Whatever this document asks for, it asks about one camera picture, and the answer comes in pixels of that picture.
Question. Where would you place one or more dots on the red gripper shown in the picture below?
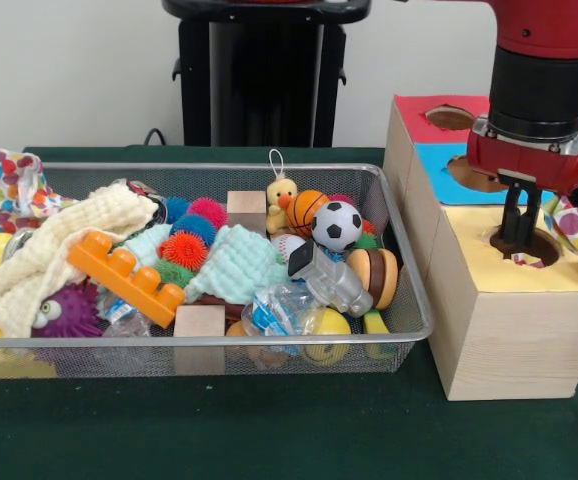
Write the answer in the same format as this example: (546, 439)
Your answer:
(519, 160)

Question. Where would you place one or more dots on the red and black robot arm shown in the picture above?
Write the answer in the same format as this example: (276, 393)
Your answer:
(544, 75)

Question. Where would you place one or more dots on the wooden box with three holes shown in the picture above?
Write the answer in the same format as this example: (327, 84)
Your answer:
(509, 345)

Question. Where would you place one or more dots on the toy hamburger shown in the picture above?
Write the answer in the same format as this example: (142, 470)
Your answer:
(375, 276)

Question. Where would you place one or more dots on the small black white soccer ball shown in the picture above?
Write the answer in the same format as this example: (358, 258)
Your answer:
(336, 226)

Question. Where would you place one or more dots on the silver plastic toy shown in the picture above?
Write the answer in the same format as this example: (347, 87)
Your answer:
(331, 285)

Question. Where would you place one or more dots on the small orange basketball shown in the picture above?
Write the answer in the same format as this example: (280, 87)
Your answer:
(301, 212)

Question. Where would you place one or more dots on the yellow rubber duck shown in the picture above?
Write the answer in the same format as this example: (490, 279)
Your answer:
(281, 200)

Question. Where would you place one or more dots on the small wooden cube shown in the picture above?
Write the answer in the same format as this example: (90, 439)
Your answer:
(246, 210)

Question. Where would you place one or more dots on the mint green waffle cloth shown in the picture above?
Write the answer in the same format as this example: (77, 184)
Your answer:
(239, 270)

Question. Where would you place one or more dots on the orange plastic building block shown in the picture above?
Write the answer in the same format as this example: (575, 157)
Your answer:
(129, 280)

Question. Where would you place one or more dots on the cream waffle cloth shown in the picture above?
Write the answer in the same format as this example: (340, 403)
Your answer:
(34, 260)

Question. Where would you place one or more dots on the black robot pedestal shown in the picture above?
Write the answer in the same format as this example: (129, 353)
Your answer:
(269, 75)

